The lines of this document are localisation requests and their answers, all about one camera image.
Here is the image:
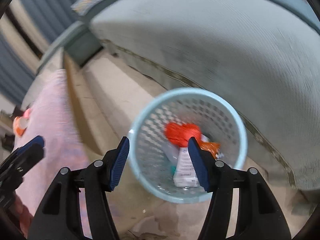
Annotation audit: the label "white box in bin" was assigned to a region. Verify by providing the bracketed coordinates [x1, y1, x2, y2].
[173, 147, 199, 188]

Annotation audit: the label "pink clay bag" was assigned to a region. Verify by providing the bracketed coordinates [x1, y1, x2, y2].
[23, 108, 31, 119]

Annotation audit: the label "red bag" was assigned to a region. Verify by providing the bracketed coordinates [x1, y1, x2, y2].
[164, 122, 202, 147]

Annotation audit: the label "light blue mesh trash bin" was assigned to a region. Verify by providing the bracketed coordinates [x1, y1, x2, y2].
[128, 88, 248, 204]

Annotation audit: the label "pink striped rug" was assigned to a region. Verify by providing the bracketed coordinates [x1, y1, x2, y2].
[16, 69, 89, 233]

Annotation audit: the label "orange paper cup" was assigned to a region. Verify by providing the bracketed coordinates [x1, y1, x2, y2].
[12, 116, 28, 137]

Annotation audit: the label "person's left hand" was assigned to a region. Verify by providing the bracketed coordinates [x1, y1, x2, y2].
[9, 194, 33, 238]

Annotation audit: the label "orange snack wrapper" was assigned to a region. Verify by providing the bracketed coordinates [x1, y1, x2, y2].
[200, 141, 221, 159]

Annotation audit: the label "teal fabric sofa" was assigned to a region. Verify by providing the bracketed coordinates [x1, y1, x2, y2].
[37, 0, 320, 196]

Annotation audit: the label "blue curtains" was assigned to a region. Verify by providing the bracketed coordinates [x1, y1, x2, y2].
[0, 0, 111, 106]

